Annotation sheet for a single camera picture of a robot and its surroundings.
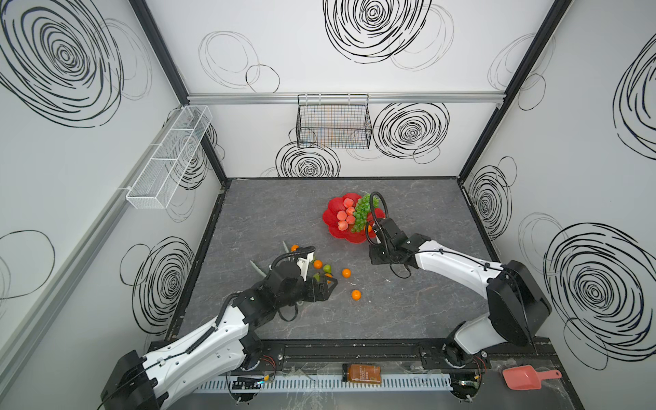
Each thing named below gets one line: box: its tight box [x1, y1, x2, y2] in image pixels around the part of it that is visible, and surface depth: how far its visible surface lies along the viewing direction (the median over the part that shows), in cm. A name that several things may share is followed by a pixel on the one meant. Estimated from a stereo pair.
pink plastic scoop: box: [502, 364, 563, 391], surface depth 71 cm
